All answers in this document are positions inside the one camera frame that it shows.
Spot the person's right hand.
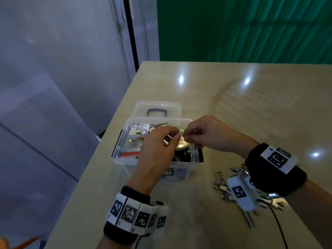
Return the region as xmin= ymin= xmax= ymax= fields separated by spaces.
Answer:
xmin=183 ymin=114 xmax=260 ymax=159

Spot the person's left hand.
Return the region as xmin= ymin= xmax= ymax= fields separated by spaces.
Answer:
xmin=127 ymin=126 xmax=182 ymax=196

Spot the transparent storage box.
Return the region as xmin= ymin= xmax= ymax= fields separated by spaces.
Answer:
xmin=112 ymin=117 xmax=204 ymax=181

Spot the small white staple box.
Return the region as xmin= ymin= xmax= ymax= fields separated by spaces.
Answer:
xmin=130 ymin=123 xmax=152 ymax=137

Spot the pile of metal staple strips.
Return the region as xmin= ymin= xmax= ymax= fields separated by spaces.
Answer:
xmin=213 ymin=163 xmax=288 ymax=229

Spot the person's right forearm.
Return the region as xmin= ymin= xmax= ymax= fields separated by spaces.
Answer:
xmin=300 ymin=179 xmax=332 ymax=249

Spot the transparent box lid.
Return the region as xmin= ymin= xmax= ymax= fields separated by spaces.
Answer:
xmin=131 ymin=100 xmax=183 ymax=120

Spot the green curtain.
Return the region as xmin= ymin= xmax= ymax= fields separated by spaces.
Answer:
xmin=157 ymin=0 xmax=332 ymax=64

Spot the orange chair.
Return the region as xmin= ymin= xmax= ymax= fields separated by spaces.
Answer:
xmin=0 ymin=235 xmax=39 ymax=249

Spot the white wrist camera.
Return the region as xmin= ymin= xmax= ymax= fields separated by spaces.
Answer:
xmin=227 ymin=174 xmax=257 ymax=212
xmin=150 ymin=201 xmax=169 ymax=239

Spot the black camera cable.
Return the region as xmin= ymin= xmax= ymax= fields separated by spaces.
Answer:
xmin=267 ymin=205 xmax=289 ymax=249

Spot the black window post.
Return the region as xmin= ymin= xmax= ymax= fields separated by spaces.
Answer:
xmin=123 ymin=0 xmax=141 ymax=71

